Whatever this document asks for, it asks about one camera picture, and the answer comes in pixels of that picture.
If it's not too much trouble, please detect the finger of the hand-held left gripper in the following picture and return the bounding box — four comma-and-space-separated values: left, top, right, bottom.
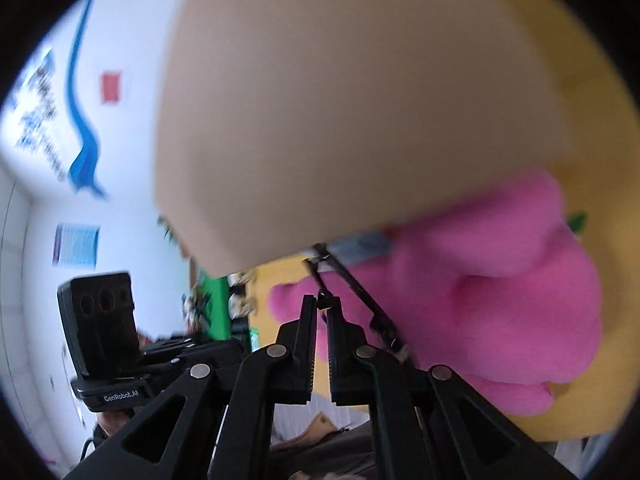
142, 337, 246, 377

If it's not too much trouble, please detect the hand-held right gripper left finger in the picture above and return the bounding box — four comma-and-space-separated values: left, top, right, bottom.
64, 295, 319, 480

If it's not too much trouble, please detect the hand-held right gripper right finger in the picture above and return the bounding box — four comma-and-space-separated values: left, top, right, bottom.
327, 295, 579, 480

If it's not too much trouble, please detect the thin black strap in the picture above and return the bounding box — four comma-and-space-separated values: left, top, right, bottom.
303, 243, 412, 362

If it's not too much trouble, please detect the yellow pink beige plush toy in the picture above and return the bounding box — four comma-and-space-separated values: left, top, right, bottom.
152, 0, 637, 443

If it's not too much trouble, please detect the green board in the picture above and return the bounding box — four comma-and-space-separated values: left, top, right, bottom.
196, 264, 235, 342

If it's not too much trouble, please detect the person's grey clothing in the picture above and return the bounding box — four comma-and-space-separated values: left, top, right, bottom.
269, 400, 379, 480

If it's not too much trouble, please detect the blue wall notice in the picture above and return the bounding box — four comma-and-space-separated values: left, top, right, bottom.
52, 223, 101, 268

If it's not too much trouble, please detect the red wall sign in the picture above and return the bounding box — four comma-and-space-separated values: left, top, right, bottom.
99, 70, 124, 104

